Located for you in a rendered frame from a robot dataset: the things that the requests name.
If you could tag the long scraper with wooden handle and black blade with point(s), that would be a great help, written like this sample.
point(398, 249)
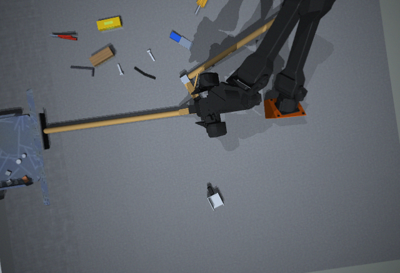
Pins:
point(45, 131)

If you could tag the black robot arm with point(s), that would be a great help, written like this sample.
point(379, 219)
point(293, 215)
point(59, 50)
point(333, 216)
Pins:
point(257, 68)

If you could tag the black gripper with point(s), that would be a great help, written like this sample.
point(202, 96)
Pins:
point(207, 81)

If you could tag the yellow-handled screwdriver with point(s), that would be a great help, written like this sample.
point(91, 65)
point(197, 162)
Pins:
point(201, 3)

